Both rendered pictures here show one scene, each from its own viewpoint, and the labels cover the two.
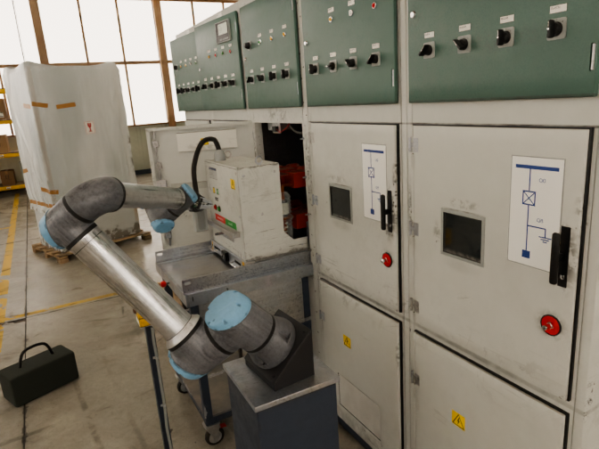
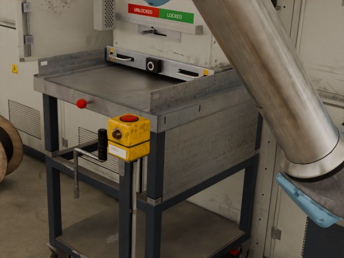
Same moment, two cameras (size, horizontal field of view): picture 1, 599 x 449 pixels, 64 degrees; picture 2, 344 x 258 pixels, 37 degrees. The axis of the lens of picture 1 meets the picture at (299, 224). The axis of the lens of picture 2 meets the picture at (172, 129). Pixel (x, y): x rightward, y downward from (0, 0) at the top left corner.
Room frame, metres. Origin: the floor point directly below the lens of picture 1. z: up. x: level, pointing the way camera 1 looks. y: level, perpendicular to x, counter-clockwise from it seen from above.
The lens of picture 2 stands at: (0.72, 1.05, 1.34)
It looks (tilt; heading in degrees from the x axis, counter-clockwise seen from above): 20 degrees down; 338
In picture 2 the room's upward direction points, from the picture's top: 3 degrees clockwise
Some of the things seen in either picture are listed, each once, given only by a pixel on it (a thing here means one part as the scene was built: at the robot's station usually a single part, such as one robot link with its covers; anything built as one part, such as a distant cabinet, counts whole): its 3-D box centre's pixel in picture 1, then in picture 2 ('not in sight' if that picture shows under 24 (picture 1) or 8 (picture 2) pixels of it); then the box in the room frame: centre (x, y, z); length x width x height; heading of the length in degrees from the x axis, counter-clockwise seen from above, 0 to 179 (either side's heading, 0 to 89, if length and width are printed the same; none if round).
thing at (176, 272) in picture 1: (231, 267); (157, 83); (2.50, 0.39, 0.82); 0.68 x 0.62 x 0.06; 118
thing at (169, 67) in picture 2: (231, 254); (159, 64); (2.50, 0.38, 0.90); 0.54 x 0.05 x 0.06; 28
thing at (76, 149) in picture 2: not in sight; (89, 165); (2.32, 0.70, 0.60); 0.17 x 0.03 x 0.30; 28
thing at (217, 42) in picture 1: (216, 66); not in sight; (3.25, 0.46, 1.93); 0.63 x 0.06 x 0.55; 32
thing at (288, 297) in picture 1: (237, 328); (154, 170); (2.50, 0.39, 0.46); 0.64 x 0.58 x 0.66; 118
